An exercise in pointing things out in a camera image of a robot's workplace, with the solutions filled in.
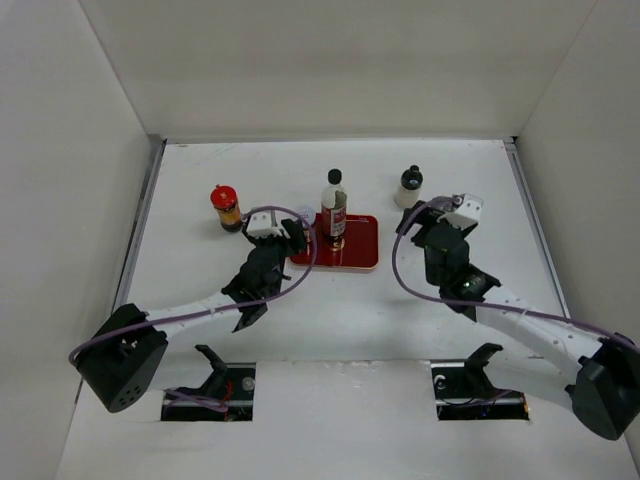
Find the soy sauce bottle black cap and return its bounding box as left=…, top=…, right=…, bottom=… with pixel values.
left=321, top=168, right=348, bottom=251

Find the small white lid jar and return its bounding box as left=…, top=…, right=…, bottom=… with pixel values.
left=294, top=205, right=316, bottom=243

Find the clear top salt grinder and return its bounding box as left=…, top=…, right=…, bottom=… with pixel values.
left=427, top=196, right=458, bottom=216

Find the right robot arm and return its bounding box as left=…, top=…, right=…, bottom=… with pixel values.
left=396, top=198, right=639, bottom=440

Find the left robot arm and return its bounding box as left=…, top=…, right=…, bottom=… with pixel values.
left=69, top=210, right=317, bottom=413

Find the black top sugar shaker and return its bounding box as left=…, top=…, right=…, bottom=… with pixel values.
left=394, top=165, right=423, bottom=209

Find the red rectangular tray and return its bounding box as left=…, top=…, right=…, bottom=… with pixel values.
left=314, top=213, right=379, bottom=271

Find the red lid sauce jar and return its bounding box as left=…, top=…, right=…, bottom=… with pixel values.
left=210, top=185, right=243, bottom=232

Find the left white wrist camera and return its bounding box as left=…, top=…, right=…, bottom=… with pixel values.
left=245, top=210, right=282, bottom=239

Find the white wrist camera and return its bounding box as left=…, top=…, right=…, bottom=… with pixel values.
left=441, top=193, right=484, bottom=230
left=245, top=210, right=282, bottom=239

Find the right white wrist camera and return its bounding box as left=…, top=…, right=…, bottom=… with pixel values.
left=441, top=193, right=484, bottom=230

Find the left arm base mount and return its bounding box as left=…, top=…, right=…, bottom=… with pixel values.
left=160, top=344, right=257, bottom=423

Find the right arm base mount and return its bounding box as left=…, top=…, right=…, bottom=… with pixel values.
left=430, top=343, right=529, bottom=421

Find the right aluminium frame rail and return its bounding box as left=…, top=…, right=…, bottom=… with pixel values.
left=503, top=137, right=570, bottom=317

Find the aluminium frame rail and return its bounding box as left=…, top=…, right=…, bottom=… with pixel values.
left=503, top=137, right=570, bottom=317
left=109, top=134, right=167, bottom=314

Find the left aluminium frame rail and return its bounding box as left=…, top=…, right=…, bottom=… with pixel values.
left=109, top=134, right=167, bottom=314

